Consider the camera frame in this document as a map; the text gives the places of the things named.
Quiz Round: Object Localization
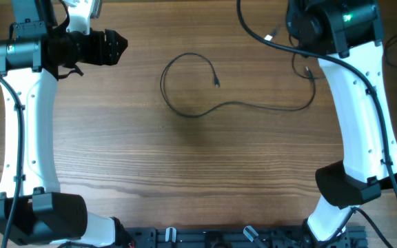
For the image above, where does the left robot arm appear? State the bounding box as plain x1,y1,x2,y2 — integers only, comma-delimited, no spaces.
0,0,136,247

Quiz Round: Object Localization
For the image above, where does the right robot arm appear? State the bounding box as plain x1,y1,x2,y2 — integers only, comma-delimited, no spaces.
286,1,397,244

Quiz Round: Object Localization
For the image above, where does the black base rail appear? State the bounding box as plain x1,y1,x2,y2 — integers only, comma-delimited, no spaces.
119,226,368,248

